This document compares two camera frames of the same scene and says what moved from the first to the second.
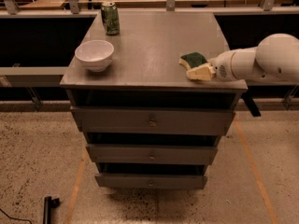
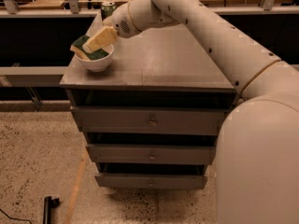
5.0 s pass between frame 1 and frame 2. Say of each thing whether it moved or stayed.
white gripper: moved
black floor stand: stayed
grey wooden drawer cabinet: stayed
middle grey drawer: stayed
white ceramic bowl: stayed
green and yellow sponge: moved
